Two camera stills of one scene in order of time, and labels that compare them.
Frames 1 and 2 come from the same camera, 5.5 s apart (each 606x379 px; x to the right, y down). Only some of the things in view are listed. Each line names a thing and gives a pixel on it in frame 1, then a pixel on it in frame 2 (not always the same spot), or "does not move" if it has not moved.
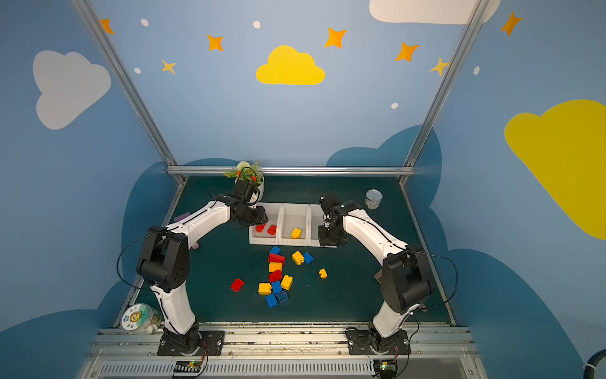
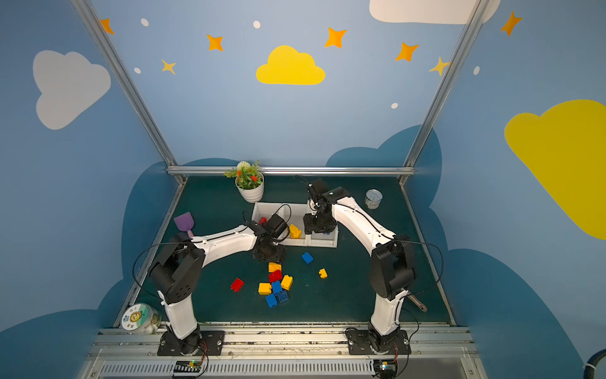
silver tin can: [373, 198] does not move
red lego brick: [237, 285] does not move
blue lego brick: [308, 258] does not move
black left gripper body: [256, 215] -> [269, 253]
